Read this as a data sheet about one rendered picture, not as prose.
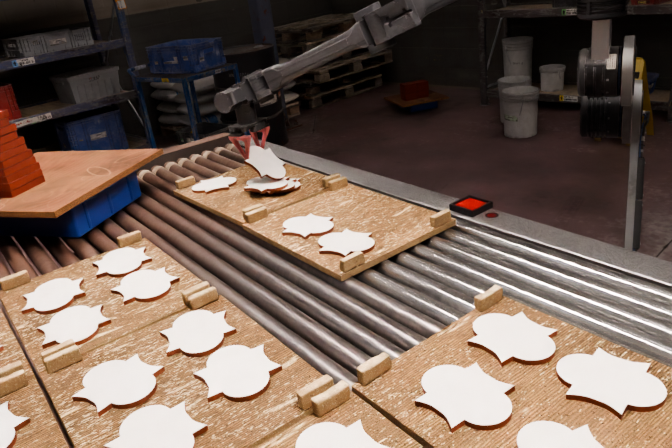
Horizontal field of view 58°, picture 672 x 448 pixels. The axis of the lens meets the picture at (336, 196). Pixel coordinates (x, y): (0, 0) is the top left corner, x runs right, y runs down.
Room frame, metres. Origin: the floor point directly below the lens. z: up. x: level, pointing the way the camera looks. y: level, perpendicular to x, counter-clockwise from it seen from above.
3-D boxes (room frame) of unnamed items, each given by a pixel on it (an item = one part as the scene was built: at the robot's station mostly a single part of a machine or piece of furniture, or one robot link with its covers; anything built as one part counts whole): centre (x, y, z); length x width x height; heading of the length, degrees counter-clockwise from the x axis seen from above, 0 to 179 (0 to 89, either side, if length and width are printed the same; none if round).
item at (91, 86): (5.46, 2.05, 0.76); 0.50 x 0.36 x 0.24; 138
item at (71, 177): (1.74, 0.85, 1.03); 0.50 x 0.50 x 0.02; 70
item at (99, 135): (5.45, 2.13, 0.32); 0.50 x 0.41 x 0.37; 128
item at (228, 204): (1.72, 0.23, 0.93); 0.41 x 0.35 x 0.02; 37
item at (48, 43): (5.31, 2.21, 1.16); 0.60 x 0.40 x 0.15; 135
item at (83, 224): (1.71, 0.79, 0.97); 0.31 x 0.31 x 0.10; 70
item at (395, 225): (1.37, -0.01, 0.93); 0.41 x 0.35 x 0.02; 35
